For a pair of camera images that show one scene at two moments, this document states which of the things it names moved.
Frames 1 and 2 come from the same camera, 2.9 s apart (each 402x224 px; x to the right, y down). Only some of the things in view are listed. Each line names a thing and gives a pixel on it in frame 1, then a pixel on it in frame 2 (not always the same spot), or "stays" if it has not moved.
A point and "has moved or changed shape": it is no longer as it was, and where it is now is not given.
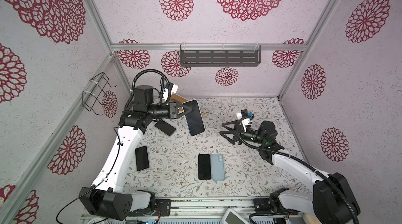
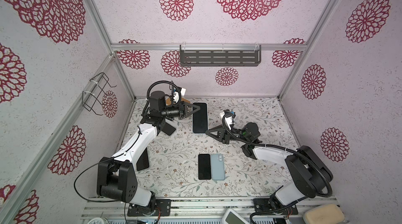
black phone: x=142 y=158 stays
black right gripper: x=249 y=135 to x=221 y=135
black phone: x=165 y=127 stays
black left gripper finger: x=186 y=109 to x=188 y=114
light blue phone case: x=217 y=166 stays
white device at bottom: x=231 y=216 stays
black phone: x=194 y=119 has moved or changed shape
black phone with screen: x=204 y=167 stays
